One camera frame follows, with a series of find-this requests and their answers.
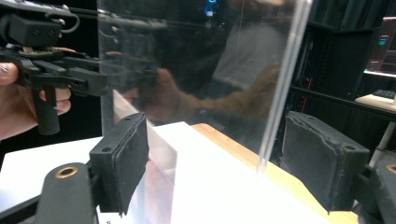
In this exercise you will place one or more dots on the monitor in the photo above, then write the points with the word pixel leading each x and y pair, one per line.
pixel 384 46

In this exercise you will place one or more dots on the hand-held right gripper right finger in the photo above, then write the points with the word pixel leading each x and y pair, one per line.
pixel 317 161

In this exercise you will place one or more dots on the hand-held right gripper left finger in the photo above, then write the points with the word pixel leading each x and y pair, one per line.
pixel 123 161

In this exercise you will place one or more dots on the desk with white metal legs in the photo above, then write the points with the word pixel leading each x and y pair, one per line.
pixel 381 146

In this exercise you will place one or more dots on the black shelf rack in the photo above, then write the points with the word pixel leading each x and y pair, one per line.
pixel 330 68

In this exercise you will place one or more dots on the cream paper card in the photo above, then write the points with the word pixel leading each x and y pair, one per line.
pixel 106 220

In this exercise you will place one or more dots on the wooden table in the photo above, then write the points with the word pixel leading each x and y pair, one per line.
pixel 275 175

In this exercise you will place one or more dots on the white board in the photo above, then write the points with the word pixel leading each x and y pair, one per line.
pixel 218 193

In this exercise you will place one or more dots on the black keyboard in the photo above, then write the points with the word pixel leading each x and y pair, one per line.
pixel 385 94

